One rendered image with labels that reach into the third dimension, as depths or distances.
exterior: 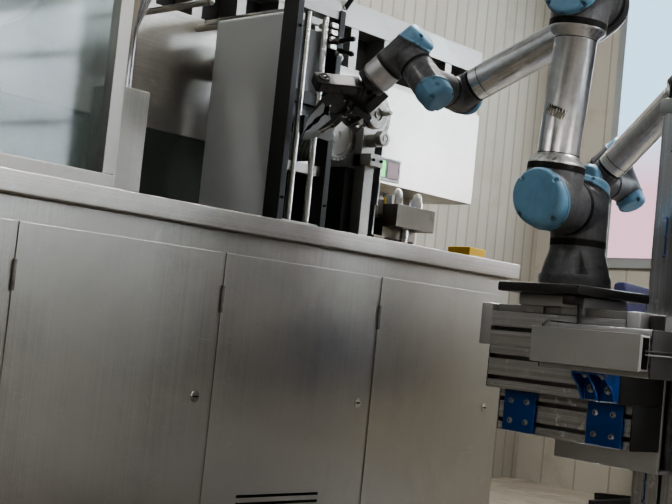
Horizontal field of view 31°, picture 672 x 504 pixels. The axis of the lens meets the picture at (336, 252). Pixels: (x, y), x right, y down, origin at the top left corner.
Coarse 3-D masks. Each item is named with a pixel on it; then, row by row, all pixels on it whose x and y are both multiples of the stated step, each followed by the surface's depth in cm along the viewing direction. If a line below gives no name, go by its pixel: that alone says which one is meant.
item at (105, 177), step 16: (128, 0) 237; (128, 16) 237; (128, 32) 237; (128, 48) 237; (112, 64) 235; (112, 80) 235; (112, 96) 235; (112, 112) 235; (112, 128) 235; (112, 144) 235; (0, 160) 217; (16, 160) 220; (32, 160) 222; (112, 160) 235; (64, 176) 227; (80, 176) 230; (96, 176) 232; (112, 176) 235
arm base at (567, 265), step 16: (560, 240) 254; (576, 240) 253; (592, 240) 253; (560, 256) 253; (576, 256) 252; (592, 256) 252; (544, 272) 255; (560, 272) 252; (576, 272) 252; (592, 272) 251; (608, 272) 255; (608, 288) 254
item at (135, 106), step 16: (144, 0) 276; (128, 64) 276; (128, 80) 276; (128, 96) 273; (144, 96) 276; (128, 112) 273; (144, 112) 277; (128, 128) 273; (144, 128) 277; (128, 144) 274; (128, 160) 274; (128, 176) 274
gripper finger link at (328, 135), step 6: (324, 120) 278; (312, 126) 280; (318, 126) 279; (336, 126) 280; (306, 132) 280; (312, 132) 279; (318, 132) 279; (324, 132) 280; (330, 132) 281; (306, 138) 281; (312, 138) 281; (324, 138) 282; (330, 138) 282
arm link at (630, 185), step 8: (632, 168) 326; (624, 176) 321; (632, 176) 324; (624, 184) 319; (632, 184) 322; (624, 192) 320; (632, 192) 322; (640, 192) 322; (616, 200) 323; (624, 200) 322; (632, 200) 321; (640, 200) 322; (624, 208) 323; (632, 208) 325
